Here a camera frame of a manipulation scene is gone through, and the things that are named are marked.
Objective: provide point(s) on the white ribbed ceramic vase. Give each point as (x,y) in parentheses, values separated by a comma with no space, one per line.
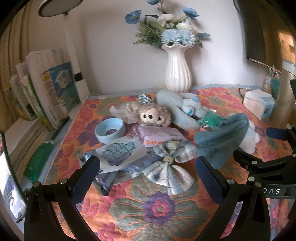
(178,75)

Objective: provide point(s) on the tissue box white blue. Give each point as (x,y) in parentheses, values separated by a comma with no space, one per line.
(259,103)

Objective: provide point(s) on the purple wrapped tissue pack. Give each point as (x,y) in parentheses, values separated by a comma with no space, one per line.
(151,136)

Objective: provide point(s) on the white crinkled plastic bag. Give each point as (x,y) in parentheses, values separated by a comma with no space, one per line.
(127,112)

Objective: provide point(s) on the black wall television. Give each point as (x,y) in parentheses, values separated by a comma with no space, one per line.
(261,39)

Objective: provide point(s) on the smartphone screen at edge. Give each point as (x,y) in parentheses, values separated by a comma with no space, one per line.
(13,196)

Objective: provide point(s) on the light blue plush bunny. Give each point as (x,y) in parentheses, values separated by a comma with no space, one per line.
(185,108)

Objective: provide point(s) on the white desk lamp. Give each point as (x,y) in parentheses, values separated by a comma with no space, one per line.
(52,8)

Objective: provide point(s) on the green scrub sponge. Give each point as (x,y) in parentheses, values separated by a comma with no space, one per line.
(37,161)

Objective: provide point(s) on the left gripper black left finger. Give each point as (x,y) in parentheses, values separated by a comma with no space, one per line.
(41,222)

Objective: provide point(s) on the pen cup with pens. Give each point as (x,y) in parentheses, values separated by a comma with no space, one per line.
(272,81)

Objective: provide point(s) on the blue round plastic bowl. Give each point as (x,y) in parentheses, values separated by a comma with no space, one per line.
(109,130)

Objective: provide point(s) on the row of upright books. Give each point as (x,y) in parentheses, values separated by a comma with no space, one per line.
(48,86)

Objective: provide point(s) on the plaid blue fabric bow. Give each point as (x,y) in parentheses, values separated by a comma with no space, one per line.
(167,171)

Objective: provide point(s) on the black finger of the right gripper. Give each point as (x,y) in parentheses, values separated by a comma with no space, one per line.
(281,134)
(254,159)

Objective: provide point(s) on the beige plush monkey toy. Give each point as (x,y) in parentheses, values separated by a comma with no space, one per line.
(150,114)

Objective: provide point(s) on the teal blue cloth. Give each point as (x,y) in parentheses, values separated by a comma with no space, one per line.
(220,143)

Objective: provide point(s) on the floral orange table cloth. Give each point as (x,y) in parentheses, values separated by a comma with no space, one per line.
(138,209)

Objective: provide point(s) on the blue white artificial flowers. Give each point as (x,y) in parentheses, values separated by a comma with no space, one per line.
(166,29)

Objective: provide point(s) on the white plush toy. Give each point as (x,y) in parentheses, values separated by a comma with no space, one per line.
(250,140)

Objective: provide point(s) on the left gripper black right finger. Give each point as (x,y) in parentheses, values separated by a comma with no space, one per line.
(253,221)

